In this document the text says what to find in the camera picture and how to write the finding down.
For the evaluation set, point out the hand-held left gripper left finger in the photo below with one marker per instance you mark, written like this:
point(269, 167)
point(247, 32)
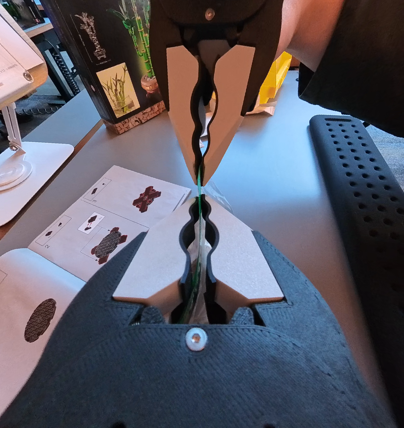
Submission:
point(151, 267)

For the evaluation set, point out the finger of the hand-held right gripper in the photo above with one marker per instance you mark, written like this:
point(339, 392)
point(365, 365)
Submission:
point(181, 87)
point(233, 87)

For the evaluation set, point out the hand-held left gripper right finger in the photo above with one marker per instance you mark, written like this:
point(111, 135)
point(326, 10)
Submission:
point(245, 267)

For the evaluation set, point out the clear zip bag green seal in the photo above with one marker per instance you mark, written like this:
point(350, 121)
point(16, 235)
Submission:
point(197, 260)

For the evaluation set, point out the person's right forearm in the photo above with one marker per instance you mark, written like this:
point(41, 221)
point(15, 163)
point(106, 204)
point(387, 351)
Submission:
point(372, 67)

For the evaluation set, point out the yellow plastic bin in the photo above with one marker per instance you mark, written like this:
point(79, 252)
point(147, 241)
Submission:
point(275, 80)

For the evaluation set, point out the open instruction booklet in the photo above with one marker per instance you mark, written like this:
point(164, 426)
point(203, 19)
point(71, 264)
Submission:
point(121, 180)

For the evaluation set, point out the black toy set box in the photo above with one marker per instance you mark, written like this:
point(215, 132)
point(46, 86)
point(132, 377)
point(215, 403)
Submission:
point(88, 50)

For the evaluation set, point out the black perforated chair armrest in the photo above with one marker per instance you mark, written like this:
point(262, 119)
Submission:
point(372, 200)

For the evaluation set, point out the white document stand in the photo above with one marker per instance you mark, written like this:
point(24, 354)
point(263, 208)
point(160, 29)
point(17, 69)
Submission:
point(38, 157)

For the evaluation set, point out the printed instruction sheet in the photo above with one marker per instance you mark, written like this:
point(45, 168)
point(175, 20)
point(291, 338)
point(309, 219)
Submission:
point(7, 60)

